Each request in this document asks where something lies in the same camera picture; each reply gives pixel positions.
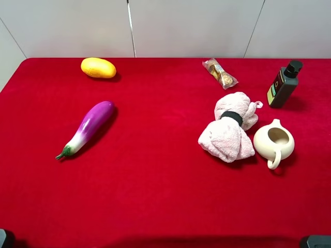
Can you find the cream ceramic pitcher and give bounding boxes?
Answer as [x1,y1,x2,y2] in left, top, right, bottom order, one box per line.
[253,119,295,169]

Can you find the red tablecloth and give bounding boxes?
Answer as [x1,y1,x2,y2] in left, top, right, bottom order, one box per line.
[1,58,330,247]

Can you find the pink towel with black band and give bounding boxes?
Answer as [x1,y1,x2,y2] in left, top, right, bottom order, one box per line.
[198,92,263,163]

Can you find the purple eggplant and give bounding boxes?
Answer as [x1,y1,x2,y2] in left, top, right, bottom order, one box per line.
[55,101,115,160]

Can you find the wrapped snack packet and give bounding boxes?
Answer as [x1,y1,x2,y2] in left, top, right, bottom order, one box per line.
[202,58,238,89]

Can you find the yellow mango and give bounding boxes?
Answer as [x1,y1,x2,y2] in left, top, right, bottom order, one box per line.
[81,57,116,79]

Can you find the black pump bottle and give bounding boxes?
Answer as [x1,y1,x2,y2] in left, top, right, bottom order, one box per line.
[267,60,303,108]

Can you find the black base bottom right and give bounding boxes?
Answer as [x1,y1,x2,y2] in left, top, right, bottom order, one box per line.
[299,235,331,248]

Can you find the black base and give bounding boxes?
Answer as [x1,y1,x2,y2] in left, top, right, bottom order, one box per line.
[0,229,15,248]
[299,235,331,248]

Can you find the black base bottom left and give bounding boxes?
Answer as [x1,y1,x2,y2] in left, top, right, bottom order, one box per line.
[0,229,15,248]

